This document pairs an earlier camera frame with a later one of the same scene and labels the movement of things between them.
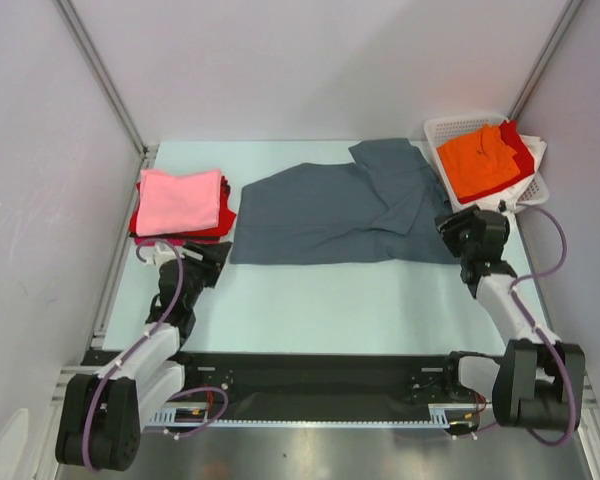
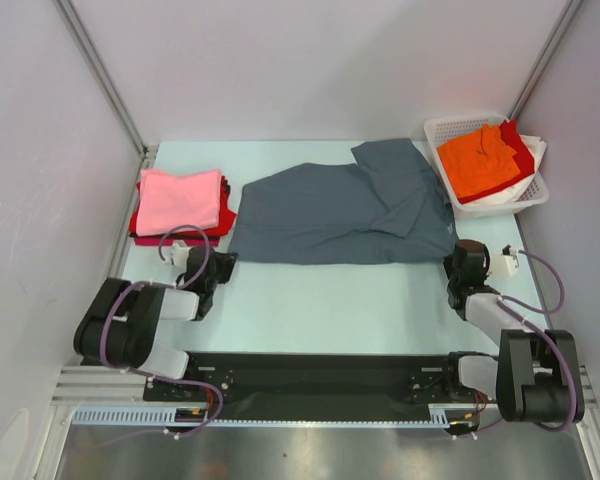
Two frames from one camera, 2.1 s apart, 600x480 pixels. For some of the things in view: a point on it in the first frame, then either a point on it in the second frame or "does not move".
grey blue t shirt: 383,208 does not move
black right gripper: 460,226 → 456,273
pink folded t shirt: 168,203 does not move
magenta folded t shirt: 138,241 does not move
